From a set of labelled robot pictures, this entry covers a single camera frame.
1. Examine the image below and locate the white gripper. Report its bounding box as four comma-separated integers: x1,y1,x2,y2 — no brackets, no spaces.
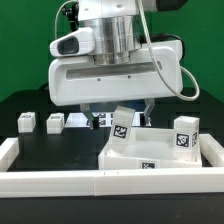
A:
48,40,183,130

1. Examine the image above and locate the white square tabletop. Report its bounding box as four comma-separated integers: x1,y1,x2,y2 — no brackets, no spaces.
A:
98,128,202,170

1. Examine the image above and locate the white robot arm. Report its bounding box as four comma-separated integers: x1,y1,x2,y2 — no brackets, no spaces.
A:
48,0,183,129

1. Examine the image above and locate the white AprilTag base sheet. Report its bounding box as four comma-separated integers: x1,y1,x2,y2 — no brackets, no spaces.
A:
65,112,151,128

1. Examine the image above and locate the white U-shaped obstacle fence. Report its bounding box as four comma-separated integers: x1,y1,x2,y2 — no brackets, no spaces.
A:
0,138,224,198

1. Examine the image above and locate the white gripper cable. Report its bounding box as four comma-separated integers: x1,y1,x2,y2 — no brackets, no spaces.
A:
134,0,201,103

